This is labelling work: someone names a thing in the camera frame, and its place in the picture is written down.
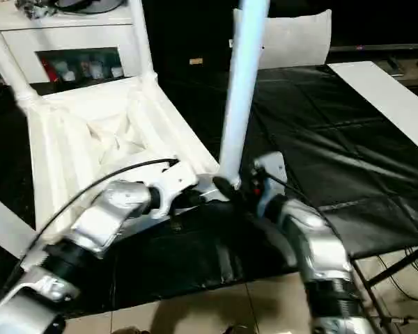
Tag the white flat board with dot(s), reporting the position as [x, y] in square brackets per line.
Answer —
[390, 97]

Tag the white glass-door cabinet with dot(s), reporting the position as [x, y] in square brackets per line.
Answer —
[70, 45]

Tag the black stand leg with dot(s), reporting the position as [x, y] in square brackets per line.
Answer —
[390, 268]

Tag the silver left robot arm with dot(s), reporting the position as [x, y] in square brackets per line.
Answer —
[90, 236]

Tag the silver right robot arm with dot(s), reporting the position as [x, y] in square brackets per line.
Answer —
[320, 250]

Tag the grey cushion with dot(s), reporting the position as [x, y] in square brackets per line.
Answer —
[299, 38]

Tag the black cabinet with gold label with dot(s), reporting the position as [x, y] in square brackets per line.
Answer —
[188, 35]

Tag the dark round appliance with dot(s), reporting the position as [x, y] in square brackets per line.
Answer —
[76, 5]

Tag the white plastic table top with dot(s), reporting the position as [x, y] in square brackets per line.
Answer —
[90, 139]

